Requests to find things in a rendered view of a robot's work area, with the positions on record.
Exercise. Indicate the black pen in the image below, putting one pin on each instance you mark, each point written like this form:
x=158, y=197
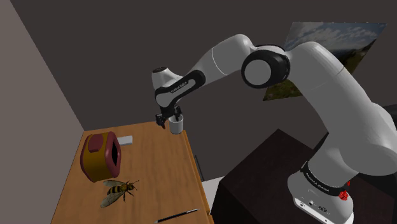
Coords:
x=176, y=216

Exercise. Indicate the yellow and maroon round container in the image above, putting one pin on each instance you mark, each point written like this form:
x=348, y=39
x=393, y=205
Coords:
x=99, y=161

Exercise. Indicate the wooden desk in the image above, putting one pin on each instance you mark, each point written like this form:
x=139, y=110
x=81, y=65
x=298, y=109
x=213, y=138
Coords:
x=161, y=161

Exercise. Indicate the landscape wall picture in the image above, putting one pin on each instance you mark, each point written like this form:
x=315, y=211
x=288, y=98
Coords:
x=338, y=34

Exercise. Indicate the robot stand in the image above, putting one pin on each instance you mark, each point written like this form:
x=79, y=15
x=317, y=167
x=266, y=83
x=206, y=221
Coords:
x=263, y=167

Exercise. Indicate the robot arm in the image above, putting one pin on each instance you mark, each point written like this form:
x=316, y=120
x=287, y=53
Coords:
x=335, y=102

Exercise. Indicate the yellow and black wasp figure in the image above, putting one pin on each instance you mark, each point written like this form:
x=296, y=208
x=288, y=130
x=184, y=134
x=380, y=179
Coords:
x=119, y=189

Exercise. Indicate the white cup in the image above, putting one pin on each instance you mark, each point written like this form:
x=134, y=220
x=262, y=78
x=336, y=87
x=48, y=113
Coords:
x=176, y=127

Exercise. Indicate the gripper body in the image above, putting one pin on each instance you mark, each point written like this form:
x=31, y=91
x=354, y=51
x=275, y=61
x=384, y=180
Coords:
x=170, y=112

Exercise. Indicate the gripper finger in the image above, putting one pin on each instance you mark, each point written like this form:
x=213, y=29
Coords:
x=177, y=117
x=160, y=121

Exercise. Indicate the small grey box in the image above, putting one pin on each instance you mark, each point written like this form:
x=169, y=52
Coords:
x=126, y=140

